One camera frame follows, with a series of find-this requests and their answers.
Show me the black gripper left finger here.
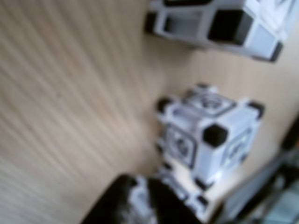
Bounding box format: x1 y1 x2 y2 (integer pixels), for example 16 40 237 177
78 174 141 224

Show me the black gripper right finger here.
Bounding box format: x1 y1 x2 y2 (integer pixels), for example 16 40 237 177
147 178 202 224

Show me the white cube lightning print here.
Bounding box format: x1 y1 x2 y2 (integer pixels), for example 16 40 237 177
129 168 210 224

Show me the white cube nested houses print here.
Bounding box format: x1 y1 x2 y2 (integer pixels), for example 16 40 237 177
156 83 266 192

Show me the white cube crossed tools print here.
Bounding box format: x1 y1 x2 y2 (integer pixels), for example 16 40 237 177
144 0 296 63

